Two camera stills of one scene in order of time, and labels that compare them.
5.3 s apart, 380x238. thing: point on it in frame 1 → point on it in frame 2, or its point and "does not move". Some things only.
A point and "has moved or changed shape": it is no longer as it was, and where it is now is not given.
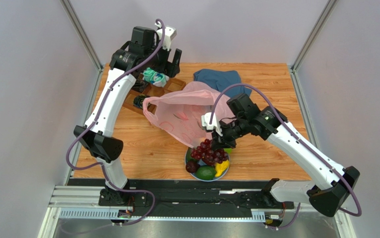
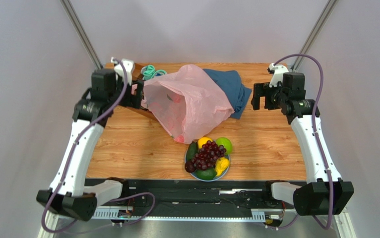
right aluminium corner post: x=293 y=69 does not move
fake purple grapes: x=205 y=151 has moved or changed shape
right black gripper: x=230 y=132 → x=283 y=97
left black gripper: x=170 y=69 → x=134 y=99
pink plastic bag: x=180 y=114 has moved or changed shape
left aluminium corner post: x=83 y=34 does not move
